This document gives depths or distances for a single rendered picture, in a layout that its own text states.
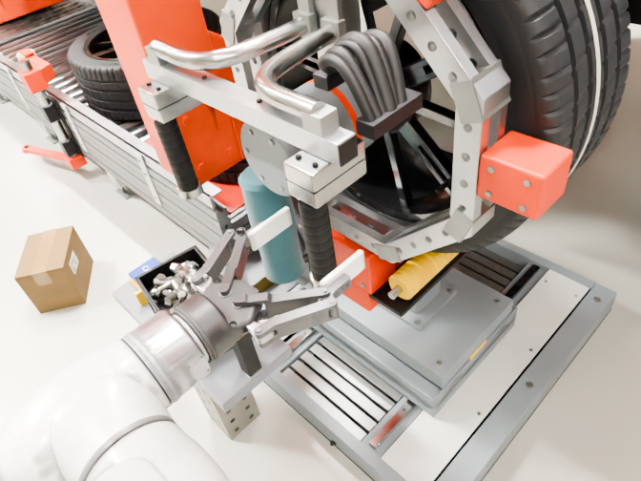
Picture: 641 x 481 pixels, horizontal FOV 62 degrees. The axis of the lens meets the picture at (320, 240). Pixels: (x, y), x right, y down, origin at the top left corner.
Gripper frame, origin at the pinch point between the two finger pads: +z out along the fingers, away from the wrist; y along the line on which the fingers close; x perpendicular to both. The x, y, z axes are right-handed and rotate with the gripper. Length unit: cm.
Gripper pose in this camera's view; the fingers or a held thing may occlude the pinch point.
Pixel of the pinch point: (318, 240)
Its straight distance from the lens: 68.8
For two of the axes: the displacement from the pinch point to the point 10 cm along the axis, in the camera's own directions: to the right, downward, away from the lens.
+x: -1.2, -7.3, -6.8
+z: 7.1, -5.4, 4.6
